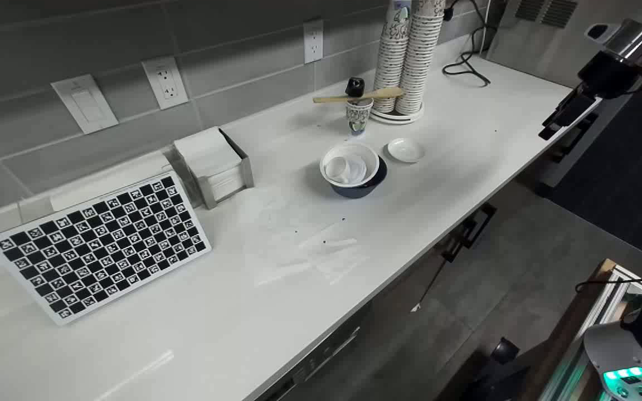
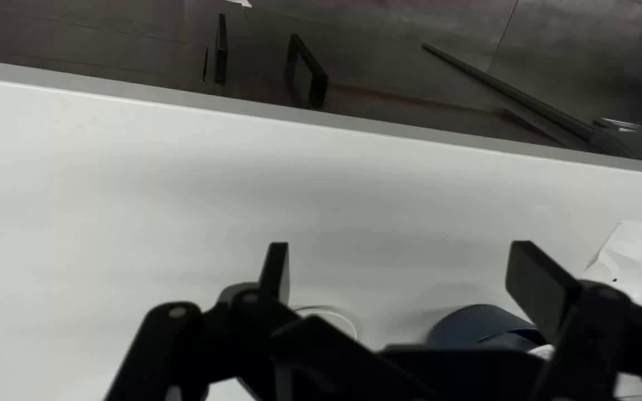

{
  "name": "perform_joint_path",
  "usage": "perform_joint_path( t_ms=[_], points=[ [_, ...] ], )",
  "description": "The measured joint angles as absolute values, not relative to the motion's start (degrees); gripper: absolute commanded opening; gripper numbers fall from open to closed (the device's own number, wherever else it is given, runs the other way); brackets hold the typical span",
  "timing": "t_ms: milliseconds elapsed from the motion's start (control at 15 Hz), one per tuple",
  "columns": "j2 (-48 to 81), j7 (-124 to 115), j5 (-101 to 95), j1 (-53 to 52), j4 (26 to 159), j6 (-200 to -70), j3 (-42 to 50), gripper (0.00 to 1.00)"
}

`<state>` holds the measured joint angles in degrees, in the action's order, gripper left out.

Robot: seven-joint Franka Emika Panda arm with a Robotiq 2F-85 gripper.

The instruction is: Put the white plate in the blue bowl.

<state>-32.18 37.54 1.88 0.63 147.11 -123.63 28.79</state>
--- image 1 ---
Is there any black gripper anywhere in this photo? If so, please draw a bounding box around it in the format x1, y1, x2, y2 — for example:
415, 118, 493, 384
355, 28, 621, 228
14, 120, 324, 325
538, 48, 642, 142

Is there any small white plate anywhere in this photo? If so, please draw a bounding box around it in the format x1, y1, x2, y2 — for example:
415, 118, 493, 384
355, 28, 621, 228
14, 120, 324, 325
383, 135, 423, 164

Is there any dark blue bowl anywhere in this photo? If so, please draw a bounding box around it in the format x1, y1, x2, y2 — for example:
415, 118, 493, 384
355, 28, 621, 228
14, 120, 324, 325
319, 152, 391, 201

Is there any dark appliance cabinet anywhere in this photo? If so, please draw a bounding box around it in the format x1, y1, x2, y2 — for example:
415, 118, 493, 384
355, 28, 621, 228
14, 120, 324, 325
532, 91, 642, 262

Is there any wooden stick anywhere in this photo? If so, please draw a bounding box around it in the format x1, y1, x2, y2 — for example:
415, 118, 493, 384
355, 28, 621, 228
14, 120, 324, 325
309, 84, 406, 106

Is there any round white cup tray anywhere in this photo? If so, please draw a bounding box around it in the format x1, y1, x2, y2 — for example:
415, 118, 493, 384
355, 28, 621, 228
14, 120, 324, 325
367, 103, 426, 128

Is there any white plastic container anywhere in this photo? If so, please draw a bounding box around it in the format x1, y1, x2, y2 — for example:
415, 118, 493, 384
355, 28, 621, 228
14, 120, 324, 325
319, 141, 381, 187

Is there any metal napkin holder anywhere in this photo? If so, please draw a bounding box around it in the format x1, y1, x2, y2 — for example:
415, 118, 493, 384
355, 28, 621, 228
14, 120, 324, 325
172, 125, 256, 212

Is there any white napkin stack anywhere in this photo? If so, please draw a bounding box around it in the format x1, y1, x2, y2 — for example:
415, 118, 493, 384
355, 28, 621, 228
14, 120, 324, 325
173, 128, 244, 180

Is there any black white checkerboard board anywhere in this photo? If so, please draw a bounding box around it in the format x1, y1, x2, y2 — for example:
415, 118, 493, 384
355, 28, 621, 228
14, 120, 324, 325
0, 171, 215, 327

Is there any black cable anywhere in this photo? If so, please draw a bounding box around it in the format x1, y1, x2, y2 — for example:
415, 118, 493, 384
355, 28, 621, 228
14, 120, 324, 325
439, 0, 495, 90

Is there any black drawer handle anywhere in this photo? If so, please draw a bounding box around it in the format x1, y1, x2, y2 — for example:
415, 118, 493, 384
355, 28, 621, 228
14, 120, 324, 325
258, 325, 365, 401
439, 202, 500, 262

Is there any wooden metal frame stand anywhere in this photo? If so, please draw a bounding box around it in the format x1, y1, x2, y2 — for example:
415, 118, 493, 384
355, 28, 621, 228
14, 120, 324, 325
542, 257, 642, 401

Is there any narrow white wall plate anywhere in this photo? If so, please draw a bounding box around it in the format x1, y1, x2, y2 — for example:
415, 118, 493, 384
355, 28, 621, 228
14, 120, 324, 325
302, 18, 327, 65

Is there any white wall power outlet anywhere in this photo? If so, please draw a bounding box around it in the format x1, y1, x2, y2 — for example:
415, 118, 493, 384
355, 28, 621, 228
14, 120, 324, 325
141, 56, 189, 111

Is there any wide white switch plate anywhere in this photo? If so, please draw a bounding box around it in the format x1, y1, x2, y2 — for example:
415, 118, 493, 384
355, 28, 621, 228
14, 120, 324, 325
50, 73, 120, 135

